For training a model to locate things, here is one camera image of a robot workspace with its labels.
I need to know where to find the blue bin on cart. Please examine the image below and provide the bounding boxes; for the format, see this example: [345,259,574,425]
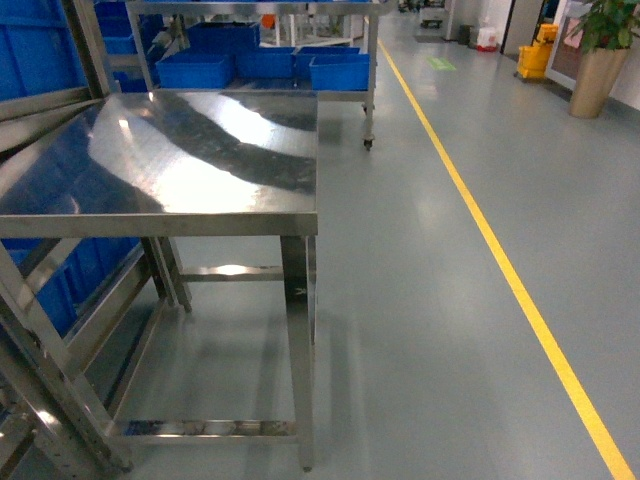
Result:
[309,54,370,91]

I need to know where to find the steel shelf rack with bins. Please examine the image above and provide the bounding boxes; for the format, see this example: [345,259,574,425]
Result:
[1,1,166,479]

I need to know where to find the small stainless steel table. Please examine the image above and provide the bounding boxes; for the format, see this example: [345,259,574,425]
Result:
[1,90,318,470]

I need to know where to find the steel wheeled cart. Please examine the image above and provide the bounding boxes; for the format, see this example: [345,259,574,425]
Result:
[126,1,395,148]

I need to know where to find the green floor sign sticker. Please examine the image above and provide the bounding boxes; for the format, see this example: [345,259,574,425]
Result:
[427,56,456,71]

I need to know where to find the red white container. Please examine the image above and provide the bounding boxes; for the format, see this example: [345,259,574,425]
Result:
[476,26,498,52]

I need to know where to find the yellow mop bucket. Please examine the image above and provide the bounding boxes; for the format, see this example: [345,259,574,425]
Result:
[515,24,558,80]

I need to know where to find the potted plant in gold planter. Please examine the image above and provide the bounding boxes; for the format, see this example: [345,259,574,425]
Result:
[569,0,639,119]

